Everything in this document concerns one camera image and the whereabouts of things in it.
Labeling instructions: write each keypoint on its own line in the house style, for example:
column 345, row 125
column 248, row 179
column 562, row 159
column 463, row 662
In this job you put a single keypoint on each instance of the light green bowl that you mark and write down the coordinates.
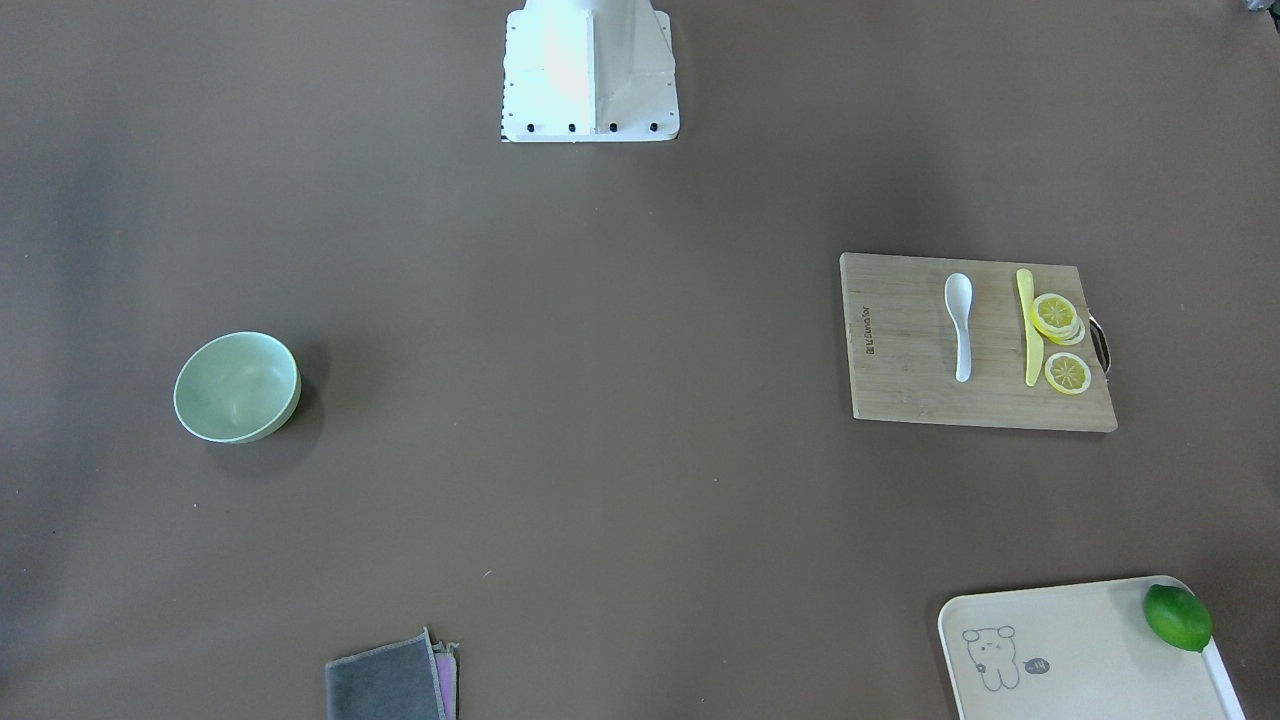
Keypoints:
column 237, row 388

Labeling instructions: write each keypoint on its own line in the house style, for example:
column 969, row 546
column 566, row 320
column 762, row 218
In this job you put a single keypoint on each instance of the bamboo cutting board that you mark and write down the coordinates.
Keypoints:
column 902, row 350

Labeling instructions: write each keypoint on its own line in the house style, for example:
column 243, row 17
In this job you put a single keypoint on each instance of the grey folded cloth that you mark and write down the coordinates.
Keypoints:
column 413, row 679

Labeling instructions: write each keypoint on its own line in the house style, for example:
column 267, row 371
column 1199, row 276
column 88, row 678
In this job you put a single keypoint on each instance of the yellow plastic knife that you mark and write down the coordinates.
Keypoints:
column 1034, row 344

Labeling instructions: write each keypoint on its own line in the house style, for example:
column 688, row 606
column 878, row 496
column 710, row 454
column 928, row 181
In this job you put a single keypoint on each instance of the top stacked lemon slice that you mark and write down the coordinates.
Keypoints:
column 1054, row 308

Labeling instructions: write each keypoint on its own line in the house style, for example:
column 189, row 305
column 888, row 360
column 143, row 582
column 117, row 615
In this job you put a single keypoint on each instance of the single lemon slice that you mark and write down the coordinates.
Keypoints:
column 1068, row 373

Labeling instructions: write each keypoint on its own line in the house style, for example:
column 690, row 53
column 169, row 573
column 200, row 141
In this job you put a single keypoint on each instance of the middle stacked lemon slice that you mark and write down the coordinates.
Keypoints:
column 1049, row 330

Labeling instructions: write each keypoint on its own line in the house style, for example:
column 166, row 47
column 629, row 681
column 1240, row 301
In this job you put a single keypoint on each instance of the cream tray with bear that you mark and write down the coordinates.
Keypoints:
column 1076, row 651

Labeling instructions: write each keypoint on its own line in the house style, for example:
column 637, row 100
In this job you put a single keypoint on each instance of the green lime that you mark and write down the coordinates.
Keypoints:
column 1177, row 617

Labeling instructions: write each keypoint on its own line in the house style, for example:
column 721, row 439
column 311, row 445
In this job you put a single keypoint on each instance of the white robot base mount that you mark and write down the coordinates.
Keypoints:
column 589, row 72

